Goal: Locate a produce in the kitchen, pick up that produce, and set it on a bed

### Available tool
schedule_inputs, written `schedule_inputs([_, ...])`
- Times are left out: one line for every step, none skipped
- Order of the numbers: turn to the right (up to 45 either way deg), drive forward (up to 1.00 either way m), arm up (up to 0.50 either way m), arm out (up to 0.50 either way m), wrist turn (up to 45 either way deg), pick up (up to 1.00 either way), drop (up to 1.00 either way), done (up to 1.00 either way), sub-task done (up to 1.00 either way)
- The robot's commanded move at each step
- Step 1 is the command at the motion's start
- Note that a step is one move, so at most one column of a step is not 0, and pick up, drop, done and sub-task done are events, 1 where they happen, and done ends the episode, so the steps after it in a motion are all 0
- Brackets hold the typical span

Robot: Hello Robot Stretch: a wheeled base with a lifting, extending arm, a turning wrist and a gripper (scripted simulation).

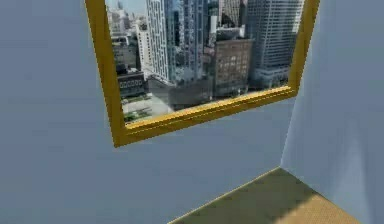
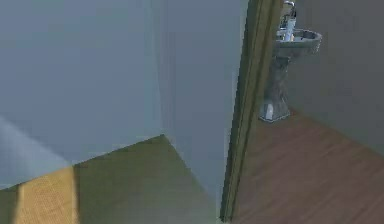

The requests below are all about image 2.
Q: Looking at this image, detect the grey pedestal sink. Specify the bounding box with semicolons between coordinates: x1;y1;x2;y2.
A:
258;27;324;124

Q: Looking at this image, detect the chrome sink tap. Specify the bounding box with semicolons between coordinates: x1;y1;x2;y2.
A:
282;0;297;18

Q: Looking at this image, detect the olive green room door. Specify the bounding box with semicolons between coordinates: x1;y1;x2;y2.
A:
219;0;285;224

